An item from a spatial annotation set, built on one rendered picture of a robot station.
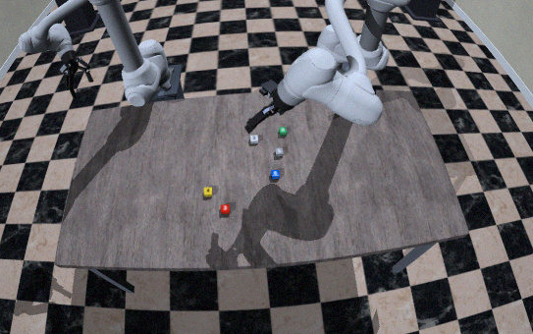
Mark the red block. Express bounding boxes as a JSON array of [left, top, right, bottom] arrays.
[[221, 204, 230, 214]]

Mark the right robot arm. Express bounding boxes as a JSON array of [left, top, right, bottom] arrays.
[[19, 0, 174, 107]]

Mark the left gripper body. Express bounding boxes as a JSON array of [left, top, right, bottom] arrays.
[[269, 90, 294, 112]]

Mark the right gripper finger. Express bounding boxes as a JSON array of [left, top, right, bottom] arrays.
[[64, 68, 78, 99], [71, 57, 94, 83]]

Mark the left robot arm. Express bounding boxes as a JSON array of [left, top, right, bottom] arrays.
[[259, 0, 410, 126]]

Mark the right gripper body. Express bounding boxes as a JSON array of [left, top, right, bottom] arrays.
[[62, 52, 79, 74]]

